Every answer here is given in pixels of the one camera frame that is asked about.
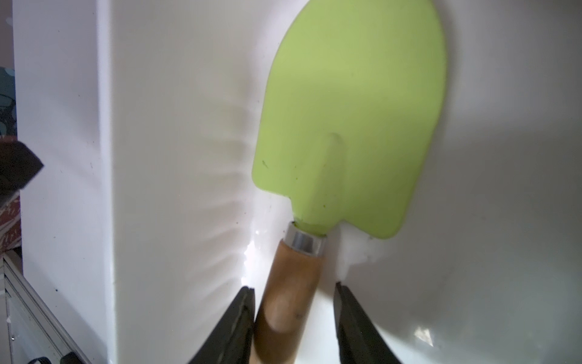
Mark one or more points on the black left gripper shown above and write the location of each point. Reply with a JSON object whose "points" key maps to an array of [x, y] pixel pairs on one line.
{"points": [[19, 165]]}

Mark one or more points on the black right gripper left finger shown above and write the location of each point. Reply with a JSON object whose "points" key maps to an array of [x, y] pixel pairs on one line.
{"points": [[231, 339]]}

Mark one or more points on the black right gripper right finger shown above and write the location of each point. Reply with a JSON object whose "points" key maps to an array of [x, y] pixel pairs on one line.
{"points": [[358, 339]]}

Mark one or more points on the white storage tray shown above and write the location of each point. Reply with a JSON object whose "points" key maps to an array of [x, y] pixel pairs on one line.
{"points": [[144, 221]]}

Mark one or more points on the green shovel wooden handle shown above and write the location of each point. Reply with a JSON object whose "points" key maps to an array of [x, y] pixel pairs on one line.
{"points": [[353, 97]]}

